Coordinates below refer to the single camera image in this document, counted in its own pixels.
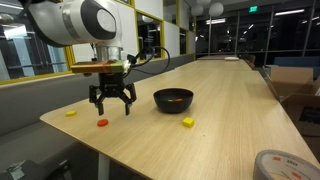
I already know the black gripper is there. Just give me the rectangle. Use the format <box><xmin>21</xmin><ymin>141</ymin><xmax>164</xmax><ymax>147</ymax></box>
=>
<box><xmin>89</xmin><ymin>73</ymin><xmax>137</xmax><ymax>116</ymax></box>

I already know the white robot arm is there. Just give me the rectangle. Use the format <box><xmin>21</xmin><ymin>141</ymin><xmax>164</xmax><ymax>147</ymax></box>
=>
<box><xmin>18</xmin><ymin>0</ymin><xmax>136</xmax><ymax>114</ymax></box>

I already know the black bowl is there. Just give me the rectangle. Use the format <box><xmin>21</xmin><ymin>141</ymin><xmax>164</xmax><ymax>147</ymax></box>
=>
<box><xmin>153</xmin><ymin>88</ymin><xmax>194</xmax><ymax>114</ymax></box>

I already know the flat yellow block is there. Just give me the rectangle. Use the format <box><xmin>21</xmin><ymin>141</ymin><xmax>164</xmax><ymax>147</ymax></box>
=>
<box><xmin>65</xmin><ymin>111</ymin><xmax>77</xmax><ymax>117</ymax></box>

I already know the cardboard box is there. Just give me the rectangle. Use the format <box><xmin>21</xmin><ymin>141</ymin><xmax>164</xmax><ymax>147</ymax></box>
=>
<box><xmin>263</xmin><ymin>65</ymin><xmax>320</xmax><ymax>137</ymax></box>

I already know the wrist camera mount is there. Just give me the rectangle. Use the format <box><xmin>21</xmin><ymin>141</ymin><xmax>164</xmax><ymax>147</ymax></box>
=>
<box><xmin>71</xmin><ymin>60</ymin><xmax>130</xmax><ymax>73</ymax></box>

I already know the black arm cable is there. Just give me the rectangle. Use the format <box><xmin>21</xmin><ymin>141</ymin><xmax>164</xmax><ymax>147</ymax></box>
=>
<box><xmin>124</xmin><ymin>46</ymin><xmax>171</xmax><ymax>76</ymax></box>

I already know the grey duct tape roll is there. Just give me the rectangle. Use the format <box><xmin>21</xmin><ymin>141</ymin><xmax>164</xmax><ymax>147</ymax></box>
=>
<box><xmin>253</xmin><ymin>150</ymin><xmax>320</xmax><ymax>180</ymax></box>

